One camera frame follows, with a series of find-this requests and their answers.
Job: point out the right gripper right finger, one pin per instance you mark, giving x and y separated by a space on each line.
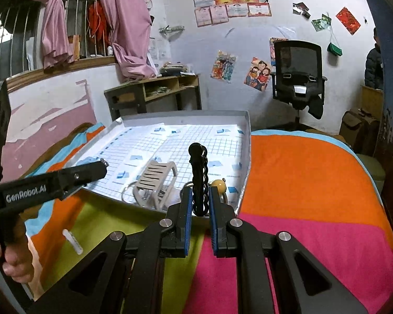
224 236

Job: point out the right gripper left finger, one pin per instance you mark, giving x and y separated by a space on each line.
175 238

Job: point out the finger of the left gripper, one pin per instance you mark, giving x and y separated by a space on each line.
70 180

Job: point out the silver bangle rings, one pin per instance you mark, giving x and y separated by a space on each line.
129 192

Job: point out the person's left hand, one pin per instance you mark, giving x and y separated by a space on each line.
18 258

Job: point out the white hair clip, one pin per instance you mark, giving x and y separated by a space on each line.
69 236

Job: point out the grey cardboard box lid tray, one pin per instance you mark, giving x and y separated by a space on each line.
130 142

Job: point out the multicolour striped bed blanket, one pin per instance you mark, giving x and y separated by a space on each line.
308 185

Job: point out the wooden desk with shelves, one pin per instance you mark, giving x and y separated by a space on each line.
138 94

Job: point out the cartoon family poster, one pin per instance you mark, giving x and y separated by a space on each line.
258 75

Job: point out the black mesh office chair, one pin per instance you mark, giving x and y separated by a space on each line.
298 78

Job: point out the pink curtain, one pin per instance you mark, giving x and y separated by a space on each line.
129 22

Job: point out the person in dark jacket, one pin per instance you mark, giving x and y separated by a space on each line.
373 76

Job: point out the row of certificates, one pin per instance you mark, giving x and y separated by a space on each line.
214 12

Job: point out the green pouch on wall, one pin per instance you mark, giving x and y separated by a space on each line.
334 50

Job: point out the red paper on wall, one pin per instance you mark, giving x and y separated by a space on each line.
348 20

